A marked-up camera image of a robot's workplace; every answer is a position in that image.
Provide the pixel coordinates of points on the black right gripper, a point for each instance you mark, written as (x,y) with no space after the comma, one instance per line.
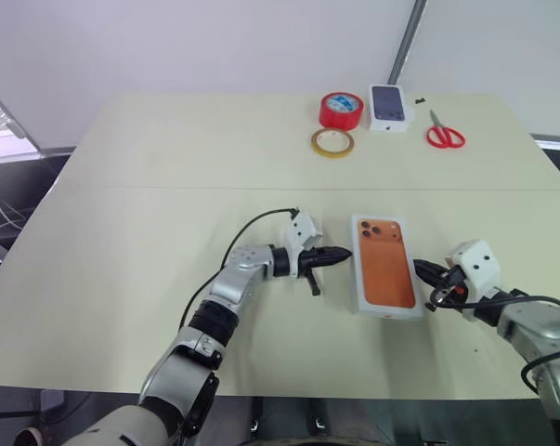
(453,288)

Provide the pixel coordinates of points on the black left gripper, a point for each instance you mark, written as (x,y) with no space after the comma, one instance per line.
(311,261)

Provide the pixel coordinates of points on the white box lid orange print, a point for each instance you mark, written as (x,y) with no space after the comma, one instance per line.
(384,265)

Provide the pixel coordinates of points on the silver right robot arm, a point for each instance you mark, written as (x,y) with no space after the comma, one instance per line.
(539,325)

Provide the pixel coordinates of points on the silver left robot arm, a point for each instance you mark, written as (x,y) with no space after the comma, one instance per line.
(242,265)

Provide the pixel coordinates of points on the white box dark phone print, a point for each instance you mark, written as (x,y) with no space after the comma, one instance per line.
(388,107)

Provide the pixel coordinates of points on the yellow tape roll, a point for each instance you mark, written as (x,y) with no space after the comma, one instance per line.
(316,146)

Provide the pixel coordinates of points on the red tape roll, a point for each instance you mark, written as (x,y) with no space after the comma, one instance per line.
(337,116)

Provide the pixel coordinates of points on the small black clip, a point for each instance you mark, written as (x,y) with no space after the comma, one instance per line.
(420,100)

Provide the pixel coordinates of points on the grey metal pole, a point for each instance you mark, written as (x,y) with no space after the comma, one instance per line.
(407,42)

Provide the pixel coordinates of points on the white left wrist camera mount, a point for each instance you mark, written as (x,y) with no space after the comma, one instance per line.
(300,230)

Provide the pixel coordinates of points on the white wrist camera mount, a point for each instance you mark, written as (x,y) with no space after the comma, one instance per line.
(300,230)
(477,260)

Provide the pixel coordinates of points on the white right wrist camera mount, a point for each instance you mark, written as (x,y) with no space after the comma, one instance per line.
(477,260)

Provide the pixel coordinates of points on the grey metal frame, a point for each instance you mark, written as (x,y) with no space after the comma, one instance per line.
(5,111)

